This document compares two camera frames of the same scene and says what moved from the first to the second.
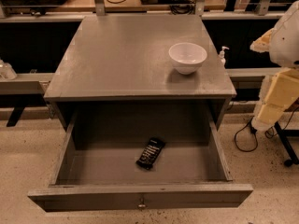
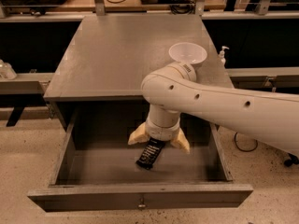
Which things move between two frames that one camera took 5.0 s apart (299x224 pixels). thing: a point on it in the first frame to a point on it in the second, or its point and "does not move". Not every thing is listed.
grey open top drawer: x=146 y=159 does not move
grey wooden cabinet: x=123 y=61 does not move
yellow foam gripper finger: x=262 y=44 to x=161 y=125
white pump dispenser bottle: x=221 y=56 does not move
